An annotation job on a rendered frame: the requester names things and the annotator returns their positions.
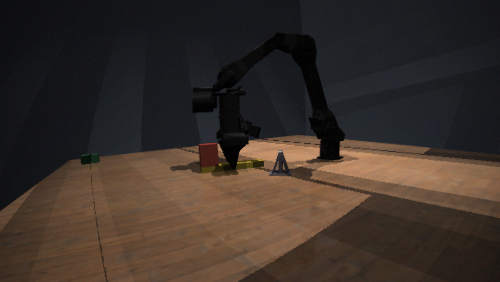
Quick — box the yellow bar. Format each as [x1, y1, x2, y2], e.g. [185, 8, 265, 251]
[199, 143, 264, 174]

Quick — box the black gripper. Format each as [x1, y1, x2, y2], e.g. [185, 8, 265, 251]
[216, 111, 249, 170]

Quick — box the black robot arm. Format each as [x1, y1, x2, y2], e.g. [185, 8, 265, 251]
[192, 33, 345, 161]

